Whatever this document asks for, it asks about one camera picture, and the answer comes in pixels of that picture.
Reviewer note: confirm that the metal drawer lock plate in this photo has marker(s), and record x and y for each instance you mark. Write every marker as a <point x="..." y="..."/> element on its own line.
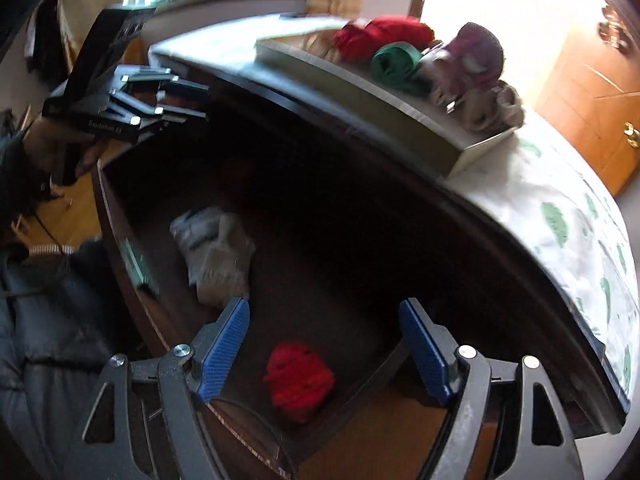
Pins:
<point x="140" y="265"/>

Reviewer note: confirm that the green underwear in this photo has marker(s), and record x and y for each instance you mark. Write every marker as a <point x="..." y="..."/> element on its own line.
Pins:
<point x="395" y="67"/>

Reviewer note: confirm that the dark wooden table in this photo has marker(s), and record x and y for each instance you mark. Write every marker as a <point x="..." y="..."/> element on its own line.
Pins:
<point x="400" y="210"/>

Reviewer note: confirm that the pink white underwear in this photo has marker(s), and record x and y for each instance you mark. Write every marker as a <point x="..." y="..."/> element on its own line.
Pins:
<point x="445" y="77"/>

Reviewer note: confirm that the shallow cardboard box tray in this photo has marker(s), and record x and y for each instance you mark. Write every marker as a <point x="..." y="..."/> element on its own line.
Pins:
<point x="375" y="105"/>

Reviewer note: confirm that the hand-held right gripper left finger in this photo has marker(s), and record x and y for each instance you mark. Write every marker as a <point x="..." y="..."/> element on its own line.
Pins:
<point x="222" y="355"/>

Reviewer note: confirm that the orange wooden door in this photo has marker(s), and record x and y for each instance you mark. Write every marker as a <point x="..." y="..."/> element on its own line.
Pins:
<point x="590" y="100"/>

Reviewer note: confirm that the cloud print tablecloth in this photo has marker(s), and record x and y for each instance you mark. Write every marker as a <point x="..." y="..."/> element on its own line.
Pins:
<point x="550" y="185"/>

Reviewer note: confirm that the beige sock pair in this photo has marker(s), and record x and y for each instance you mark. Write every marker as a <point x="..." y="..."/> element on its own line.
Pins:
<point x="225" y="275"/>

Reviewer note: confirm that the dark wooden drawer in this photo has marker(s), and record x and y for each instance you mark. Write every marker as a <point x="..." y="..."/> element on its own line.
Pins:
<point x="310" y="270"/>

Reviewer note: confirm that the beige brown sock bundle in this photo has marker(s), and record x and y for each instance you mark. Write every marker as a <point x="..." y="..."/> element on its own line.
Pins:
<point x="492" y="107"/>

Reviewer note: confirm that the large red underwear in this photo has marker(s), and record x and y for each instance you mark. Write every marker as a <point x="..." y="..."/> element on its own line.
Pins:
<point x="405" y="30"/>

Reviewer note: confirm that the bright red underwear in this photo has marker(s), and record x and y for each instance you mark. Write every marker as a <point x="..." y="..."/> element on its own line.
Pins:
<point x="297" y="380"/>

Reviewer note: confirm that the person's left hand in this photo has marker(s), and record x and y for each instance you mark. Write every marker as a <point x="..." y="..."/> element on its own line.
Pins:
<point x="50" y="147"/>

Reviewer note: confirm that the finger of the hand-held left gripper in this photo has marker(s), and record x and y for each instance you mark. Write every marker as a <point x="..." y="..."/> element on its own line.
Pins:
<point x="185" y="92"/>
<point x="175" y="115"/>

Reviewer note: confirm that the brass door knob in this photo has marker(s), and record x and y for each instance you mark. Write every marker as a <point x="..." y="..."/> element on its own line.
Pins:
<point x="632" y="135"/>

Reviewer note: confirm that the person's dark jacket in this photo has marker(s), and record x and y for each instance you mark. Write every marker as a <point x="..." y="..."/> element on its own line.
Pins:
<point x="50" y="335"/>

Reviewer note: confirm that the light grey underwear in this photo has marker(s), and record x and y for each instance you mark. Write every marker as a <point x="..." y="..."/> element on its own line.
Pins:
<point x="197" y="230"/>

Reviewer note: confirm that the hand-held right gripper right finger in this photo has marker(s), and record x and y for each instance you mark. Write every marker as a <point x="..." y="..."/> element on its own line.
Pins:
<point x="425" y="355"/>

